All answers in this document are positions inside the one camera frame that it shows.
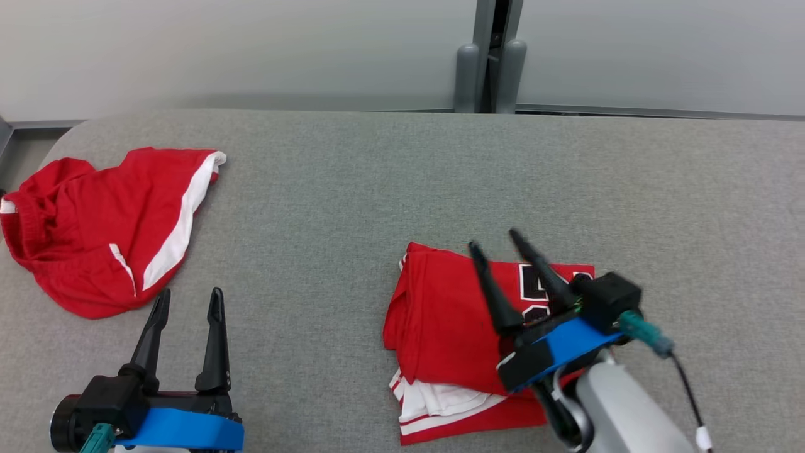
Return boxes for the grey rounded post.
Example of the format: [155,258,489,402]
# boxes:
[454,43,480,114]
[496,39,528,115]

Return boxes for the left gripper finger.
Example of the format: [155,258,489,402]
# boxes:
[195,287,231,396]
[119,288,172,394]

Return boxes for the grey metal door frame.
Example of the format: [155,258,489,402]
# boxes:
[473,0,524,114]

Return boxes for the red shirt with white sleeves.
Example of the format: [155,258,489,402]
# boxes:
[382,242,596,446]

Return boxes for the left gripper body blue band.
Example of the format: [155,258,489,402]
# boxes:
[113,390,245,453]

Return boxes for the right cable with teal plug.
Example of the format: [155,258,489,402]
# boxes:
[619,311,715,453]

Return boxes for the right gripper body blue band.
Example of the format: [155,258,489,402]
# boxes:
[497,308,623,394]

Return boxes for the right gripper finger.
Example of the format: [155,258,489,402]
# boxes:
[469,241,525,337]
[508,228,578,313]

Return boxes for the left cable with teal plug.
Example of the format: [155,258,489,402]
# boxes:
[79,423,118,453]

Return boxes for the cable with teal plug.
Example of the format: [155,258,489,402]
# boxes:
[79,423,118,453]
[619,311,715,453]

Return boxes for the red shorts with white stripe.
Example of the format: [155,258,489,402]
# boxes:
[0,147,227,320]

